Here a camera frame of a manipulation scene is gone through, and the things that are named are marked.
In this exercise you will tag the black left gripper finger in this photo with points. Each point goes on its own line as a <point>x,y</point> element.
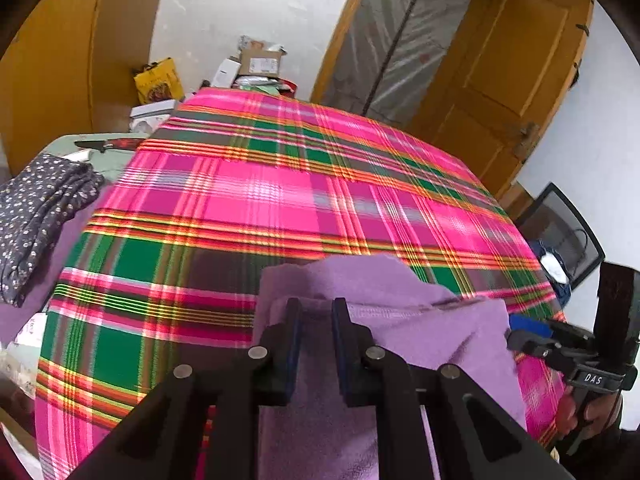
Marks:
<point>204,420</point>
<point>432,424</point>
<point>532,344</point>

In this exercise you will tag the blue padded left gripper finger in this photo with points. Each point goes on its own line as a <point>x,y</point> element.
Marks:
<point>522,322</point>

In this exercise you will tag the purple fleece garment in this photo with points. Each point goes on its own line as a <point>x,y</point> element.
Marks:
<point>316,436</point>

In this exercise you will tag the black sleeved right forearm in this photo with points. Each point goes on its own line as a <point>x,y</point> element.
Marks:
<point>612,454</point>

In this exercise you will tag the black mesh chair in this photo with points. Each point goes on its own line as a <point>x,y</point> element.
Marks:
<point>562,241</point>

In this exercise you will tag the pink plaid tablecloth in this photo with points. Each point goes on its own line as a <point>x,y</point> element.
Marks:
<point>231,183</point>

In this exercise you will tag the purple folded garment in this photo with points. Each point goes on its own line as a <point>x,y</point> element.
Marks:
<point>40,285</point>

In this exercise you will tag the wooden door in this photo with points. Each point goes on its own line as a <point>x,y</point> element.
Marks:
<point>501,81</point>

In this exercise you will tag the dark floral folded garment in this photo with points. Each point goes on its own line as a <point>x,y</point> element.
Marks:
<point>35,204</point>

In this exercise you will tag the white book stack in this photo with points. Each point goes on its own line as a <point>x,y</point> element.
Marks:
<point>145,119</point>

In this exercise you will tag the plastic covered doorway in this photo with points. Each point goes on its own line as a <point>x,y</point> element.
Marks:
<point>384,54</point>

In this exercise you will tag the yellow paper bag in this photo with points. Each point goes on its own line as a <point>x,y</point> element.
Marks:
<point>158,81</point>

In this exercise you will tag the cardboard box with label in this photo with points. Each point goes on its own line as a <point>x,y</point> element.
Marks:
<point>260,57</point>

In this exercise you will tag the white box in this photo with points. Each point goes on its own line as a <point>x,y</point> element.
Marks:
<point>226,74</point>

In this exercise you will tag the wooden wardrobe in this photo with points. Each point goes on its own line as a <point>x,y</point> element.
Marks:
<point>70,69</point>

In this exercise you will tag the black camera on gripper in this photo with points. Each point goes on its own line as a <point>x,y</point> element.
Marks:
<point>616,327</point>

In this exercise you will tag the red handled knife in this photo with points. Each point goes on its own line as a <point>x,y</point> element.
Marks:
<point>121,144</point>

